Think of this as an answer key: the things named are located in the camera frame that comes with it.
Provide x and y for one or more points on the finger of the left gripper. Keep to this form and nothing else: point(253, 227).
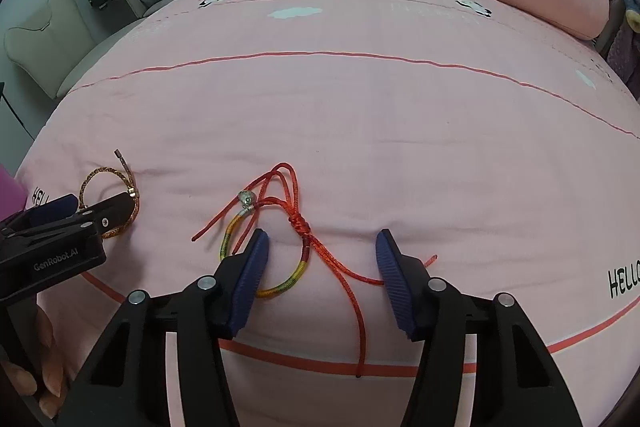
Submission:
point(113, 213)
point(53, 210)

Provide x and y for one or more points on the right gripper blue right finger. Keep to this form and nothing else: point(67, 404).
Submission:
point(389, 260)

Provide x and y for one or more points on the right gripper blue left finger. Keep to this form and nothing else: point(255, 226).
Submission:
point(254, 259)

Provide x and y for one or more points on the person's left hand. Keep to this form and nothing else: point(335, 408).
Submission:
point(51, 385)

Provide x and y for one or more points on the purple plastic bin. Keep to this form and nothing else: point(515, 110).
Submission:
point(12, 195)

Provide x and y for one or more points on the beige lounge chair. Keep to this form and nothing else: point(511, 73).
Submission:
point(55, 48)

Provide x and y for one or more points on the pink bed sheet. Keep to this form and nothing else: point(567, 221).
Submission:
point(491, 144)

